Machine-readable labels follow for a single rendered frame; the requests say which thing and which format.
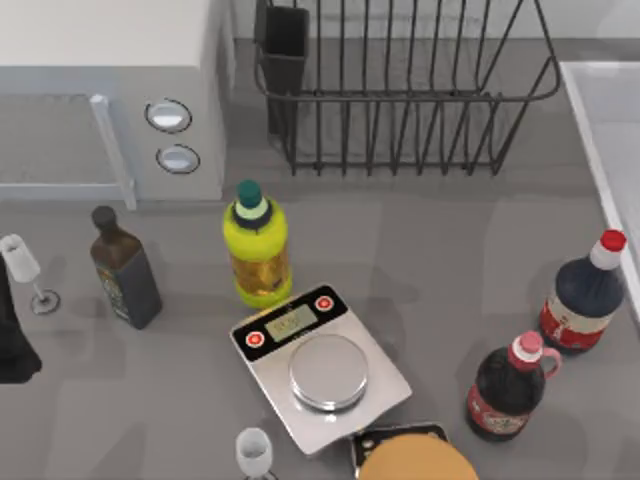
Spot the pale microwave oven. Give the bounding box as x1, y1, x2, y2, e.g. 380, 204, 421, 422
0, 0, 236, 212

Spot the small microwave knob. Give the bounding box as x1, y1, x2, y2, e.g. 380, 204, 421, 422
155, 143, 202, 175

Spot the dark bottle with red cap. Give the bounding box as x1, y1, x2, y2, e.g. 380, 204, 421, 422
538, 229, 629, 357

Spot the silver kitchen scale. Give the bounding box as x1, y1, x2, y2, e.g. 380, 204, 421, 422
229, 283, 414, 456

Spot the dark bottle with pink handle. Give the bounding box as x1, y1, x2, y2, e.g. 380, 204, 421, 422
466, 330, 563, 443

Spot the microwave door handle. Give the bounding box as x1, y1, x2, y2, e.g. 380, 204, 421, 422
89, 93, 138, 211

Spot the black wire dish rack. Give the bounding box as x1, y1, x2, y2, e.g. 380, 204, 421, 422
252, 0, 562, 178

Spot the large microwave knob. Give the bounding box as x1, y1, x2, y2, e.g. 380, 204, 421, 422
144, 98, 194, 135

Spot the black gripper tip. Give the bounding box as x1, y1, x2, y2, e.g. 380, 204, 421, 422
0, 255, 43, 385

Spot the dark square bottle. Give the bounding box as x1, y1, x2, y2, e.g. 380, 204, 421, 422
89, 205, 164, 331

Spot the black cutlery holder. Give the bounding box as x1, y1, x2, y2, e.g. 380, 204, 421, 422
253, 4, 310, 137

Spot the white stemmed glass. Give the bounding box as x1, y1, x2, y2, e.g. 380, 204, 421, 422
0, 233, 62, 316
234, 427, 282, 480

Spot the yellow-green oil bottle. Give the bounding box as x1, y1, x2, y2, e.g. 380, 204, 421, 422
222, 179, 294, 310

